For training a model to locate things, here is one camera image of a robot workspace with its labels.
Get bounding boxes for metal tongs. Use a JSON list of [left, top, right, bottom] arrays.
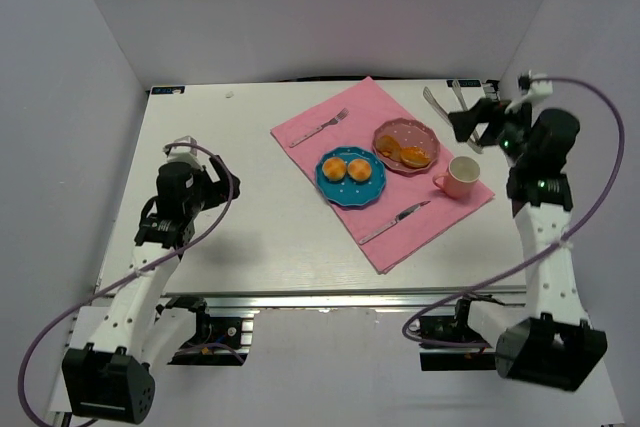
[[422, 86, 483, 154]]

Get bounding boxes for round bread bun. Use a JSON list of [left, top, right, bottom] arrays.
[[322, 157, 347, 182], [347, 158, 372, 183]]

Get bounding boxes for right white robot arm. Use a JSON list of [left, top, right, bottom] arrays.
[[448, 74, 608, 392]]

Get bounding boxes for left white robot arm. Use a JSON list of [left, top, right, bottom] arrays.
[[62, 136, 240, 425]]

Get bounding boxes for right blue table label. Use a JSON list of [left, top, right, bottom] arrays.
[[446, 79, 482, 88]]

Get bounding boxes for blue table label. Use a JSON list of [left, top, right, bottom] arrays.
[[446, 79, 482, 88], [150, 86, 185, 95]]

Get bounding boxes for pink mug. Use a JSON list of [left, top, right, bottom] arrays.
[[432, 156, 480, 199]]

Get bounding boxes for pink dotted plate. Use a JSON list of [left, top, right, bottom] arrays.
[[372, 118, 440, 176]]

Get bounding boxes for glazed orange pastry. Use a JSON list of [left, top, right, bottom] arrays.
[[399, 146, 431, 169]]

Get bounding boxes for left blue table label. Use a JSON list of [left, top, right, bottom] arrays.
[[150, 86, 185, 95]]

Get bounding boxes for flat brown pastry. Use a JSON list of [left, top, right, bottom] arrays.
[[374, 135, 402, 162]]

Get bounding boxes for pink cloth placemat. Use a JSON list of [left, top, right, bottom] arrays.
[[271, 78, 494, 274]]

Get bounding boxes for blue dotted plate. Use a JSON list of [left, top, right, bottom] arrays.
[[315, 146, 386, 208]]

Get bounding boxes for silver table knife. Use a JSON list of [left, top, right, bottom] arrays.
[[358, 200, 430, 245]]

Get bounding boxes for silver fork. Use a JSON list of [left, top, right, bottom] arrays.
[[289, 108, 349, 148]]

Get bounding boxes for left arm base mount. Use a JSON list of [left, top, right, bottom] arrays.
[[155, 296, 249, 367]]

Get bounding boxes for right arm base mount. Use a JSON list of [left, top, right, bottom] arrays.
[[408, 294, 506, 372]]

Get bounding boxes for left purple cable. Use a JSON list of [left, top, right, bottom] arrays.
[[17, 142, 246, 423]]

